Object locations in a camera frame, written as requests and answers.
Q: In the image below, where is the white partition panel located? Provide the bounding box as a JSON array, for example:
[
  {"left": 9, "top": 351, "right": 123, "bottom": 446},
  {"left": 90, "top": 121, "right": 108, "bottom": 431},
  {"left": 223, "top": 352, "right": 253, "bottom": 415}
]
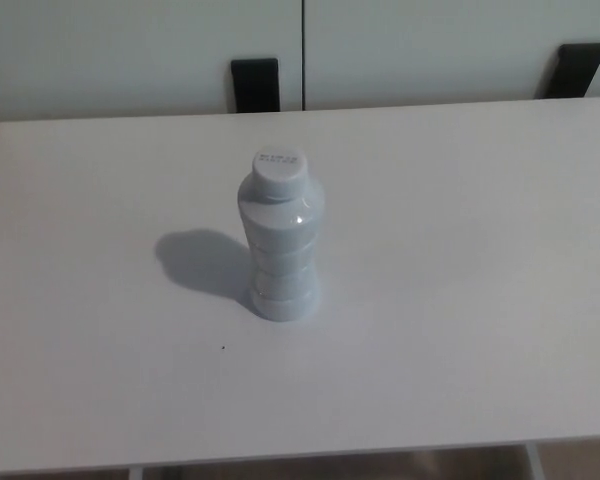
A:
[
  {"left": 0, "top": 0, "right": 304, "bottom": 123},
  {"left": 302, "top": 0, "right": 600, "bottom": 111}
]

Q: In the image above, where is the white plastic bottle with cap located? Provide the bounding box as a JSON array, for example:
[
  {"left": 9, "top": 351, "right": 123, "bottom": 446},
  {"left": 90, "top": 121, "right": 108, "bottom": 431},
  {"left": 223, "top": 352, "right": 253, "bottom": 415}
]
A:
[{"left": 237, "top": 144, "right": 327, "bottom": 324}]

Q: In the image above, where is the black partition foot bracket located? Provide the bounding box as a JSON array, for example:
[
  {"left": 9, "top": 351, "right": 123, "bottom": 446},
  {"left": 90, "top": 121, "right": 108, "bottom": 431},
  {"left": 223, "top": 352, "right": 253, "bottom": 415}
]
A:
[
  {"left": 230, "top": 57, "right": 282, "bottom": 113},
  {"left": 534, "top": 42, "right": 600, "bottom": 100}
]

